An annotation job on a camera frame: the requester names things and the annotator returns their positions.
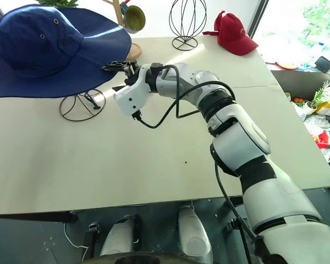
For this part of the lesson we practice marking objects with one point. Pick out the dark rounded robot torso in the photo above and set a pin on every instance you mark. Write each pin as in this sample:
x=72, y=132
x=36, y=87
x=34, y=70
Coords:
x=143, y=259

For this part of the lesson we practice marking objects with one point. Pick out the green mug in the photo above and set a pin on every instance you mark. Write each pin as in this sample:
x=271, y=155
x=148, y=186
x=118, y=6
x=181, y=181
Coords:
x=134, y=19

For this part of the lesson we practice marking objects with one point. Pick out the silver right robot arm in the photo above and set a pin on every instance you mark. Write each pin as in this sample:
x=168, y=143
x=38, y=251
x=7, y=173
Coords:
x=236, y=129

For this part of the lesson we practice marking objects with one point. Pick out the green leafy plant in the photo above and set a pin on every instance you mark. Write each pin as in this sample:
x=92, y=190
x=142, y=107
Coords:
x=57, y=2

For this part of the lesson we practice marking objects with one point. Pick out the orange plate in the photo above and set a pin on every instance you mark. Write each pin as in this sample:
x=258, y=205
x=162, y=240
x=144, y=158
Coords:
x=286, y=65

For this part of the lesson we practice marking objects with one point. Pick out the black table frame bar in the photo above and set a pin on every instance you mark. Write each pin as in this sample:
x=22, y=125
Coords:
x=33, y=217

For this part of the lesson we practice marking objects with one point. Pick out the red baseball cap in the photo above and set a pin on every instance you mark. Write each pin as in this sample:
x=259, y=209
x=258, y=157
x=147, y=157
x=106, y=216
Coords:
x=233, y=33

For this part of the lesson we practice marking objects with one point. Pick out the small potted green plant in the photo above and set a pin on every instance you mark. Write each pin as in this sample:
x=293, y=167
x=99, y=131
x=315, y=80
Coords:
x=317, y=97

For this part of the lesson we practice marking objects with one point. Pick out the silver robot foot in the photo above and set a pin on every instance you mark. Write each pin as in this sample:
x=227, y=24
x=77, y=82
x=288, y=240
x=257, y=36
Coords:
x=192, y=233
x=118, y=236

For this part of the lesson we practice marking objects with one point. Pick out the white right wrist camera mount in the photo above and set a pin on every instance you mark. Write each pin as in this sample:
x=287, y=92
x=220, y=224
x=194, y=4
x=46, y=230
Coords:
x=129, y=100

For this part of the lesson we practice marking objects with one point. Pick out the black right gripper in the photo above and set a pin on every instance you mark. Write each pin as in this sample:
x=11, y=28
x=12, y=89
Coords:
x=132, y=77

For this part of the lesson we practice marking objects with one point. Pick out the red and blue mug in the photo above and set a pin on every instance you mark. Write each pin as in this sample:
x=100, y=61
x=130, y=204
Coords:
x=124, y=5

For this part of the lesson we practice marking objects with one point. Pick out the red plastic item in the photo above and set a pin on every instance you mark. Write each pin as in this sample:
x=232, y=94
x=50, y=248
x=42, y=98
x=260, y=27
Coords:
x=324, y=138

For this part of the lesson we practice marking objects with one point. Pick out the blue bucket hat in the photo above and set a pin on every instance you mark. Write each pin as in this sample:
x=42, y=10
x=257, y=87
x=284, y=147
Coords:
x=30, y=49

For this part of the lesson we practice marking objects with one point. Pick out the silver right robot foot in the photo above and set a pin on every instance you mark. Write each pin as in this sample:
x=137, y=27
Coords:
x=192, y=233

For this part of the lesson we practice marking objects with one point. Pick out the black side cabinet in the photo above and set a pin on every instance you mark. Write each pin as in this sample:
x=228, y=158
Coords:
x=299, y=82

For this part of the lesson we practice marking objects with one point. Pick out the silver left robot foot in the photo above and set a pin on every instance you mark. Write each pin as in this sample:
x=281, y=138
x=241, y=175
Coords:
x=118, y=236

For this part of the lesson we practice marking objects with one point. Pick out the wooden mug tree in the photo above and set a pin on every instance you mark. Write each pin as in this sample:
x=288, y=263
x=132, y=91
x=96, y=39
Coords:
x=134, y=52

